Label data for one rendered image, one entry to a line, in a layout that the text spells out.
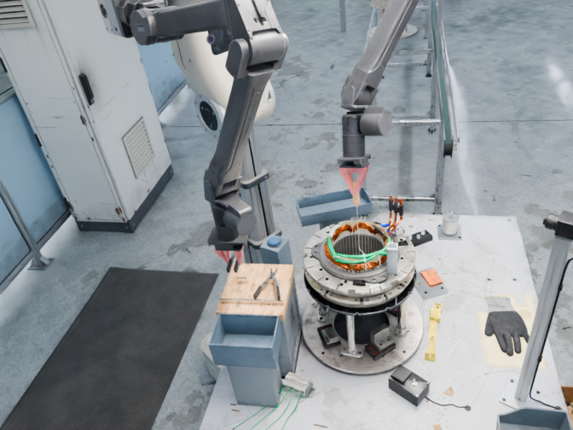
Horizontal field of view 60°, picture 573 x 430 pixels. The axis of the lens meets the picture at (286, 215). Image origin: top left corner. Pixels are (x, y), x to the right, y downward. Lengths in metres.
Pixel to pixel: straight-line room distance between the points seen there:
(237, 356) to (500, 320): 0.84
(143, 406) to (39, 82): 1.93
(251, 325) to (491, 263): 0.94
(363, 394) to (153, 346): 1.56
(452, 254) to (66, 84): 2.34
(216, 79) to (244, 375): 0.82
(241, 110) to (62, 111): 2.42
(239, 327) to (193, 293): 1.64
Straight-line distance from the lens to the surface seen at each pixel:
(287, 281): 1.44
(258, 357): 1.33
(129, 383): 2.74
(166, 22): 1.19
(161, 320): 2.96
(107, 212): 3.68
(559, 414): 1.51
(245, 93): 0.99
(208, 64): 1.43
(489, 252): 1.99
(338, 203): 1.78
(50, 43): 3.19
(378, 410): 1.51
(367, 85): 1.33
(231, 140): 1.07
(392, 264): 1.37
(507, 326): 1.71
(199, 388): 2.61
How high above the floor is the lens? 2.06
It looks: 36 degrees down
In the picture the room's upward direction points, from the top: 8 degrees counter-clockwise
